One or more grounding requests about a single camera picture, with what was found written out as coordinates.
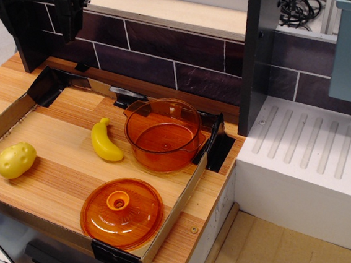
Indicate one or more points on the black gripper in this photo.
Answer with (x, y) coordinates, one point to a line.
(70, 17)

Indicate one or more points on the yellow toy potato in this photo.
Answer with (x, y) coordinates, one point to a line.
(16, 160)

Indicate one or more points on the cardboard fence with black tape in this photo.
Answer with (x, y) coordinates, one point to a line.
(49, 196)

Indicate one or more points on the orange transparent pot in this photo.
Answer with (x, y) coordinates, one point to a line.
(165, 135)

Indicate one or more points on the orange transparent pot lid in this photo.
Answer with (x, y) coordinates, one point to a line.
(124, 213)

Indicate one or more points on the yellow toy banana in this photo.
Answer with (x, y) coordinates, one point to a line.
(101, 143)

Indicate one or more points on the white toy sink drainboard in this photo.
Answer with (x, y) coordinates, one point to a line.
(294, 170)

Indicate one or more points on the dark grey vertical post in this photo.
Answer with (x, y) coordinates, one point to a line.
(262, 20)

